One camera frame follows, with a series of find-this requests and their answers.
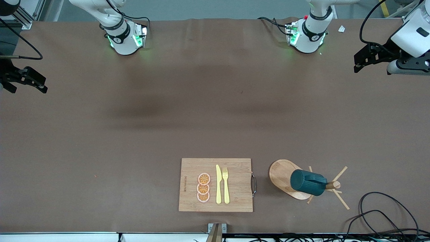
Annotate green-lit base connector box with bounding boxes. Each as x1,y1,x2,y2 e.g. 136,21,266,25
134,24,148,48
286,22,300,46

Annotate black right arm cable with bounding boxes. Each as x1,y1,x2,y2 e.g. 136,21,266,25
0,18,43,60

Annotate yellow plastic knife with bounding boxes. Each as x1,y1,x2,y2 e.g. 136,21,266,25
216,164,222,204

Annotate yellow plastic fork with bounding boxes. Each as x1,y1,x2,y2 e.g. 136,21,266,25
222,167,230,204

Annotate table cover mat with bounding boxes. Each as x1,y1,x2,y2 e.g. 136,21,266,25
0,17,430,234

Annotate black looping cable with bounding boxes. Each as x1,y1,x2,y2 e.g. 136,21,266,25
343,192,420,241

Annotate aluminium frame profile with bracket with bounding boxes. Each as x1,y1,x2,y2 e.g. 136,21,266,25
401,0,424,26

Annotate bamboo cutting board metal handle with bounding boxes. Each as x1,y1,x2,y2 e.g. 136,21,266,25
178,158,257,212

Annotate black base cable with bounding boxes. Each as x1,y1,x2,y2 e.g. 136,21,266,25
106,0,151,37
257,17,290,34

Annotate brown wooden strut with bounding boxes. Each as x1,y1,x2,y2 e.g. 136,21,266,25
206,224,223,242

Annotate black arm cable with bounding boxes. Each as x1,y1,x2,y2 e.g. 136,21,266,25
359,0,402,56
0,18,43,60

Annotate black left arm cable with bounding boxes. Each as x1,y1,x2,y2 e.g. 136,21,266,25
359,0,402,56

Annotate black right base cable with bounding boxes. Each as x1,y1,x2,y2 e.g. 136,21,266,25
106,0,151,37

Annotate black left base cable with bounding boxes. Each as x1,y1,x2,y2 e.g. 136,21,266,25
257,17,290,34

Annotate wooden mug tree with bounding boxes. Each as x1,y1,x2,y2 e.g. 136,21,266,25
269,159,350,210

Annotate teal mug yellow inside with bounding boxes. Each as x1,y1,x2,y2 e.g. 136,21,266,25
290,169,328,196

